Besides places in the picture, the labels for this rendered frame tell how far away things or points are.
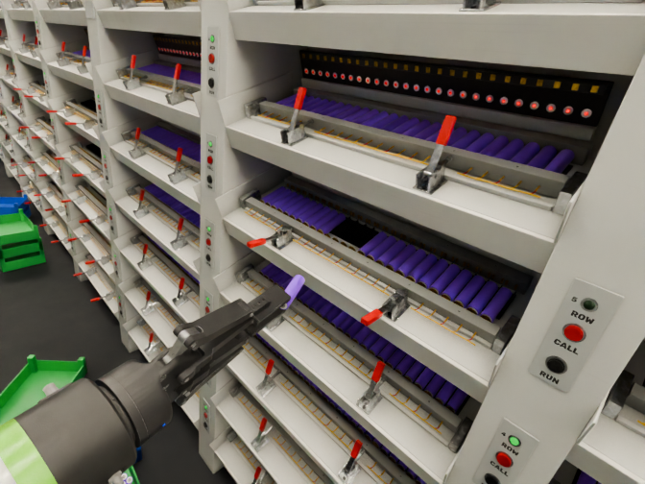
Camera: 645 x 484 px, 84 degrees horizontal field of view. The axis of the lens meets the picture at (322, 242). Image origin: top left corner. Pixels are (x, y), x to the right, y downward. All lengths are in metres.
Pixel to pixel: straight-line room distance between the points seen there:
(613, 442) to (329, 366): 0.43
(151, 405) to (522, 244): 0.40
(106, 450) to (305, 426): 0.57
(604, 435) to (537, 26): 0.43
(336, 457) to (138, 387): 0.55
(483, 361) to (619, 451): 0.15
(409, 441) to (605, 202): 0.45
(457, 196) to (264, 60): 0.51
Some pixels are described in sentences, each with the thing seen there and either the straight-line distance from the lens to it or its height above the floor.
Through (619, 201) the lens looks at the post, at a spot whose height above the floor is 1.16.
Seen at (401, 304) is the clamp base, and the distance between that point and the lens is 0.55.
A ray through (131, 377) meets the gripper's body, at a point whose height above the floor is 0.94.
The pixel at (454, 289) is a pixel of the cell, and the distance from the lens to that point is 0.58.
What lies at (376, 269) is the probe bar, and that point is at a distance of 0.59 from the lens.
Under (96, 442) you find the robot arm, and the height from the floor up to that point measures 0.93.
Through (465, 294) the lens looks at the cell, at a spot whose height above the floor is 0.96.
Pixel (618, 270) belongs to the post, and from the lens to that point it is 0.43.
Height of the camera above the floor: 1.22
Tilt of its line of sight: 24 degrees down
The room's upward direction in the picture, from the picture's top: 9 degrees clockwise
